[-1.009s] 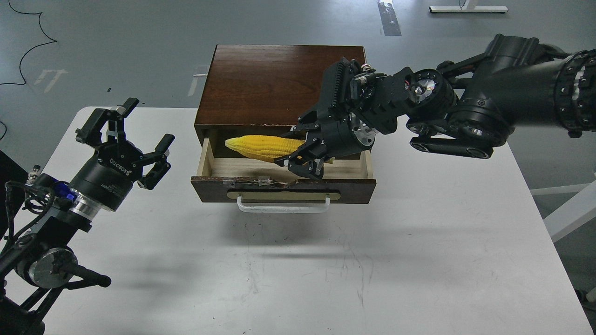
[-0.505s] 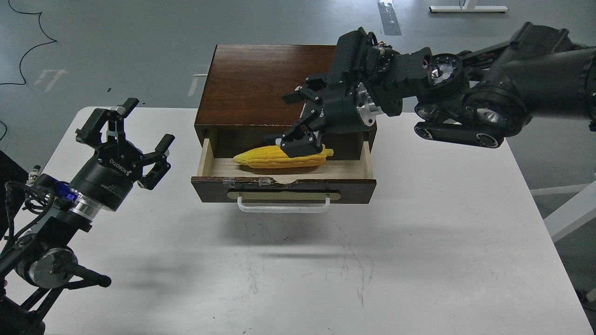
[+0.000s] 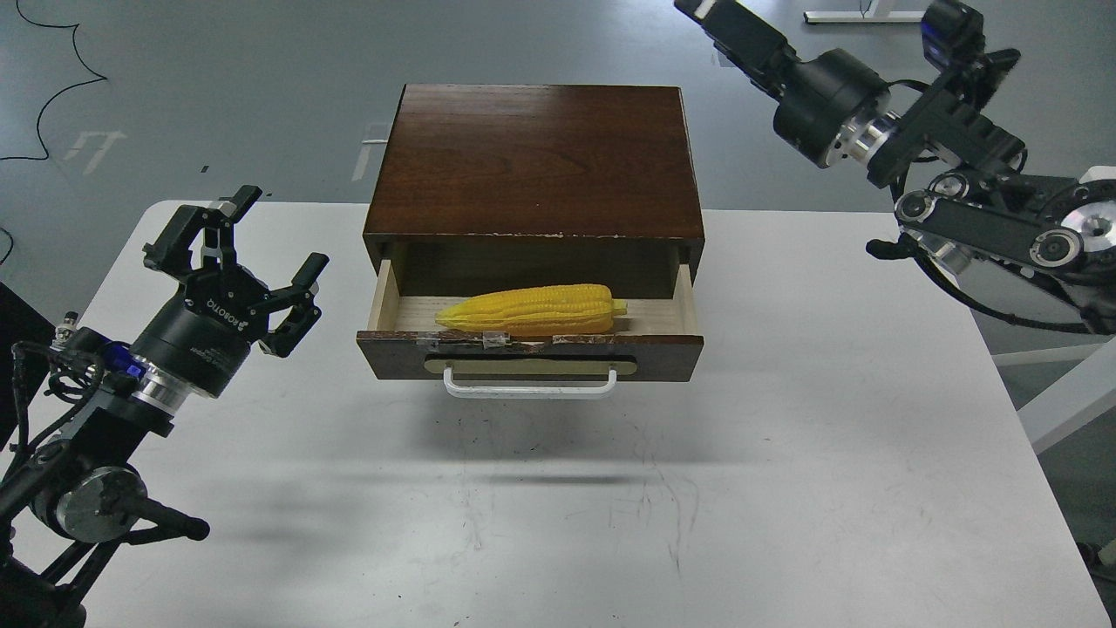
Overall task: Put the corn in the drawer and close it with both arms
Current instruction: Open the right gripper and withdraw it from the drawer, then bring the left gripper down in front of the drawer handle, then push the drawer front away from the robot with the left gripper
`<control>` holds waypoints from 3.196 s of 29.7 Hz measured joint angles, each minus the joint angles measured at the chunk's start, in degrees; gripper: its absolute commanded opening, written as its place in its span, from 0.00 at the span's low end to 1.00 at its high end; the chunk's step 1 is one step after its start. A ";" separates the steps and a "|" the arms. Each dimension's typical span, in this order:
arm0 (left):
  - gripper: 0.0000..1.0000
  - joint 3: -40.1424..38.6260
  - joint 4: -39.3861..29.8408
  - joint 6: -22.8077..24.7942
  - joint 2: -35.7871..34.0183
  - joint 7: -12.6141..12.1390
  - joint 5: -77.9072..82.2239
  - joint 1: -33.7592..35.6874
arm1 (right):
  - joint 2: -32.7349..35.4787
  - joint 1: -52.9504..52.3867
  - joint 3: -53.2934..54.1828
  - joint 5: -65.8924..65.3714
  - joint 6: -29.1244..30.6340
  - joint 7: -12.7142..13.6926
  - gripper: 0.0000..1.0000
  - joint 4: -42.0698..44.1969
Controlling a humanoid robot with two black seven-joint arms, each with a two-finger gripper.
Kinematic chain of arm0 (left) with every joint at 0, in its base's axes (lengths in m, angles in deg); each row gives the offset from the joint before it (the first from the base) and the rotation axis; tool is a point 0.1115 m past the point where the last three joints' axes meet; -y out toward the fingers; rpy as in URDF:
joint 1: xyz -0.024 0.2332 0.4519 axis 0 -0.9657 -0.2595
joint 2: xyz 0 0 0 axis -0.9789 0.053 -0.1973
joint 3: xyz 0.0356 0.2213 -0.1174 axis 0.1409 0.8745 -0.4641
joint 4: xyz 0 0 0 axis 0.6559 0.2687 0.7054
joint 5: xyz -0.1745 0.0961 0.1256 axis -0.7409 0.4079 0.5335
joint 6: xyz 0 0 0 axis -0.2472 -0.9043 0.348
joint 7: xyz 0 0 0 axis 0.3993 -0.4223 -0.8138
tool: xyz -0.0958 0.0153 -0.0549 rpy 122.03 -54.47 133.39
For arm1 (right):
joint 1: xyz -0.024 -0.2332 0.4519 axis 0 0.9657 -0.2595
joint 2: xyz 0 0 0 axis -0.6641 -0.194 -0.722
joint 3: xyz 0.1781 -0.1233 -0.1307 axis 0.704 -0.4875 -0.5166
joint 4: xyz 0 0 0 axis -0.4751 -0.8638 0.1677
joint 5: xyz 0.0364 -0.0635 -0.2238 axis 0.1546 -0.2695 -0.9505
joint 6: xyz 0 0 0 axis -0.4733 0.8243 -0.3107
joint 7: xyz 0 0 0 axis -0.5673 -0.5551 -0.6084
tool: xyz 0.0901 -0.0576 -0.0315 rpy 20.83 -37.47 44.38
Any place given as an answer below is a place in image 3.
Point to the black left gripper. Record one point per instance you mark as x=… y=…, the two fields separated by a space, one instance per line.
x=203 y=333

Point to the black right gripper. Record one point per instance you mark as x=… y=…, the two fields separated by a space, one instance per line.
x=821 y=102

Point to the yellow corn cob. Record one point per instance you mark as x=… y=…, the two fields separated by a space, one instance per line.
x=570 y=308

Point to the wooden drawer with white handle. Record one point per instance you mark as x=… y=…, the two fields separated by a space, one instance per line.
x=656 y=340

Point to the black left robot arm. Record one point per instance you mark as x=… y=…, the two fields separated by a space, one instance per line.
x=85 y=403

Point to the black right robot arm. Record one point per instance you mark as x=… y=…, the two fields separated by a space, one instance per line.
x=959 y=191

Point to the white table base bar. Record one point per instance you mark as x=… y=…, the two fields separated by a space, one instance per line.
x=867 y=12

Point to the dark wooden cabinet box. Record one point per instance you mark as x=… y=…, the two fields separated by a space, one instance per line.
x=547 y=161

